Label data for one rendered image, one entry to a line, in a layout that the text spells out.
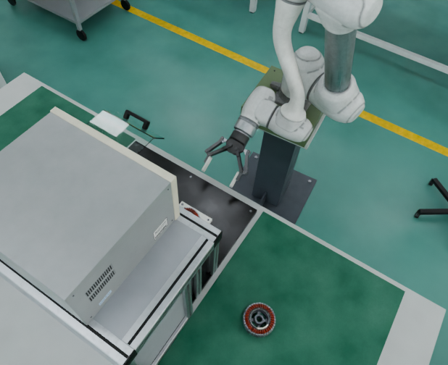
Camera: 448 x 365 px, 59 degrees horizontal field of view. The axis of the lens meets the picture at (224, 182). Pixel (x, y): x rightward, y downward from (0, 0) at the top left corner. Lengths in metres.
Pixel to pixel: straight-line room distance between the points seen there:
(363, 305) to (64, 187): 1.10
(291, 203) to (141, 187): 1.67
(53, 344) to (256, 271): 0.74
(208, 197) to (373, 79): 2.28
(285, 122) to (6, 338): 1.24
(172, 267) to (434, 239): 1.99
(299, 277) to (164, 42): 2.62
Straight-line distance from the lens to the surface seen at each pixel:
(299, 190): 2.64
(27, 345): 1.56
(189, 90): 3.19
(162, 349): 1.42
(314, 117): 1.91
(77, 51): 3.69
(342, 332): 1.53
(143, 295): 1.11
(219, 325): 1.46
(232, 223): 1.58
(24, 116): 2.12
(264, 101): 1.60
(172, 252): 1.15
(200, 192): 1.65
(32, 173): 1.12
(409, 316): 1.64
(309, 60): 1.76
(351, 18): 1.23
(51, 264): 0.97
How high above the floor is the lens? 2.16
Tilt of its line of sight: 56 degrees down
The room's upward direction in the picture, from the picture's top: 5 degrees clockwise
